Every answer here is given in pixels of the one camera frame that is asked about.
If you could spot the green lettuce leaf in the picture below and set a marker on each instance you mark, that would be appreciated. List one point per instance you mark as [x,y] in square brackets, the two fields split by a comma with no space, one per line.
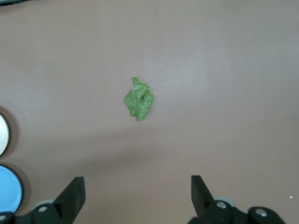
[139,102]

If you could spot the white round plate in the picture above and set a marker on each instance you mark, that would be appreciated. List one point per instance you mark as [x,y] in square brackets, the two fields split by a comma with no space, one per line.
[2,134]

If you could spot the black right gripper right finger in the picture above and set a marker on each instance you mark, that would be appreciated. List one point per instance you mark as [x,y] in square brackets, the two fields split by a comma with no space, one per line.
[203,198]

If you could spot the blue round plate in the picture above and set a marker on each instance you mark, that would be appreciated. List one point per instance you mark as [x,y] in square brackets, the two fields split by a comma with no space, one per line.
[9,187]

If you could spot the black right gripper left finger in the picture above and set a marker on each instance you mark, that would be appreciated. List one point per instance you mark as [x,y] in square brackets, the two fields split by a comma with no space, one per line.
[70,198]

